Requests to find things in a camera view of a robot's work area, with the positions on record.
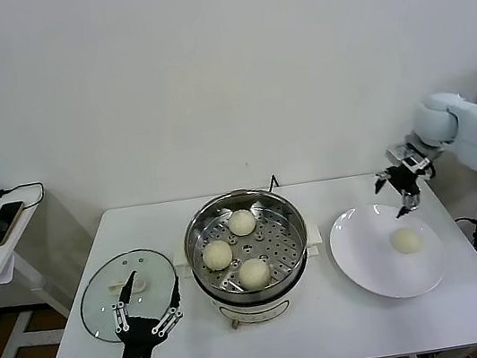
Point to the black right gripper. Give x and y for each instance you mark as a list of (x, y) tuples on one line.
[(404, 180)]

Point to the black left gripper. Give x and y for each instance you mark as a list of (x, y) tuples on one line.
[(133, 347)]

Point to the white steamed baozi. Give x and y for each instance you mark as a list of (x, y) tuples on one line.
[(241, 223), (216, 255), (253, 273), (406, 240)]

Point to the round glass pot lid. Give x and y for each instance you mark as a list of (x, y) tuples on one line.
[(106, 318)]

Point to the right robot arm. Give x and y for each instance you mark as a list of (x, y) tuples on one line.
[(433, 121)]

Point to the perforated steel steamer basket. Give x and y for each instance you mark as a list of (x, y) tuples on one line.
[(276, 245)]

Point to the white round plate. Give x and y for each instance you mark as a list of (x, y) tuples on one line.
[(369, 258)]

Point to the white electric cooker base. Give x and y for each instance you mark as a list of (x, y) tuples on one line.
[(259, 309)]

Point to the smartphone with gold edge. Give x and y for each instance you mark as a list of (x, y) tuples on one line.
[(0, 224)]

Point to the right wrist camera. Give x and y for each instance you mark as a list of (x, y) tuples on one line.
[(410, 159)]

